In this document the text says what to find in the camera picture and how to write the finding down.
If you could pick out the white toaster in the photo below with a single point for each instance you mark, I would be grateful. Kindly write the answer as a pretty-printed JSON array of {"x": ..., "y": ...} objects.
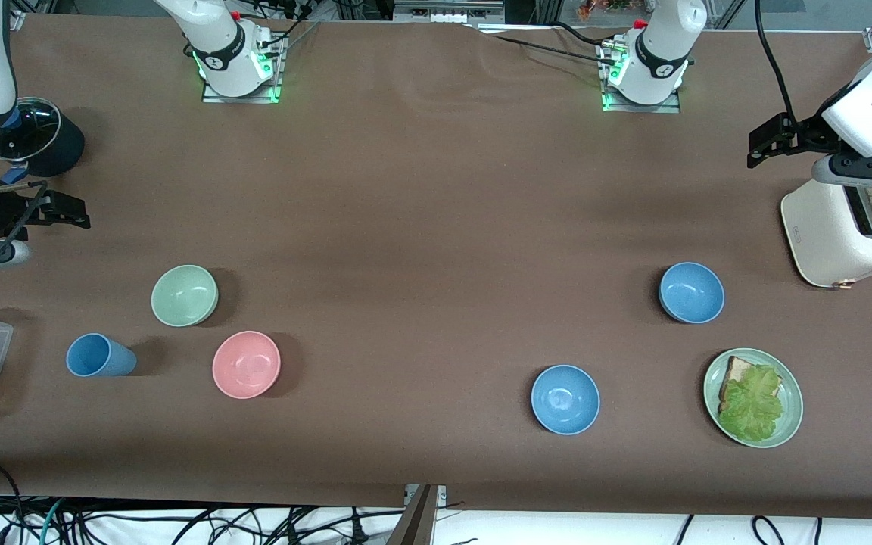
[{"x": 829, "y": 235}]

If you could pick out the green bowl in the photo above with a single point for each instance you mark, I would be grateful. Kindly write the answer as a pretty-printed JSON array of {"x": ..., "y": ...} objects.
[{"x": 185, "y": 295}]

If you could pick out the orange red object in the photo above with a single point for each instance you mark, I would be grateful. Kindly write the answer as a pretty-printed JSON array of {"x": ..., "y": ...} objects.
[{"x": 591, "y": 7}]

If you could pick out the small metal bracket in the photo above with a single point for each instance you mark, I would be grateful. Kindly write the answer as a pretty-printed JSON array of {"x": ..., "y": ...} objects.
[{"x": 442, "y": 493}]

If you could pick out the bread slice under lettuce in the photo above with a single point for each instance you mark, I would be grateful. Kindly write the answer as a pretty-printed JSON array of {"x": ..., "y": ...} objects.
[{"x": 737, "y": 371}]

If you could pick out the green plate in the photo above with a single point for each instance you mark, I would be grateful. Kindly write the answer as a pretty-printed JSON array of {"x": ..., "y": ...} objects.
[{"x": 793, "y": 409}]

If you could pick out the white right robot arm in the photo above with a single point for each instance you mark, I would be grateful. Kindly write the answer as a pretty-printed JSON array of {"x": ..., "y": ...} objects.
[{"x": 216, "y": 45}]

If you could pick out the pink bowl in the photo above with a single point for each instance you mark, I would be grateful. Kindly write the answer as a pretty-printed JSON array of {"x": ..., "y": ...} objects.
[{"x": 247, "y": 365}]

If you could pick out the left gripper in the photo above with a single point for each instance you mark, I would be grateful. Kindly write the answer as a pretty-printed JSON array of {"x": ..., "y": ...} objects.
[{"x": 810, "y": 135}]

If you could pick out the blue bowl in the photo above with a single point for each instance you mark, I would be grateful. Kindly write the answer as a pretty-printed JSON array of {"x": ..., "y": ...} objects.
[
  {"x": 565, "y": 400},
  {"x": 692, "y": 294}
]

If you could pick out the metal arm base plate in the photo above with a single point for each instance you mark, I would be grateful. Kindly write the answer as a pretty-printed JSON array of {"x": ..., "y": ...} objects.
[
  {"x": 254, "y": 99},
  {"x": 655, "y": 108}
]

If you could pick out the blue cup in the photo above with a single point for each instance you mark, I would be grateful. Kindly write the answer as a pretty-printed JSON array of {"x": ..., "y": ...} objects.
[{"x": 95, "y": 356}]

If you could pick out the green lettuce leaf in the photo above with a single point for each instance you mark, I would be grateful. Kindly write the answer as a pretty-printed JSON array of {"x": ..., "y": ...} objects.
[{"x": 754, "y": 405}]

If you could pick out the glass lid blue knob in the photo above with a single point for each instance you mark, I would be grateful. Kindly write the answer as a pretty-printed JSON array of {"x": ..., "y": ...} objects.
[{"x": 33, "y": 135}]

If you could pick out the grey box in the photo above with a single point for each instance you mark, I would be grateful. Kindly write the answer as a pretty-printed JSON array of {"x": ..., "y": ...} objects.
[{"x": 447, "y": 14}]

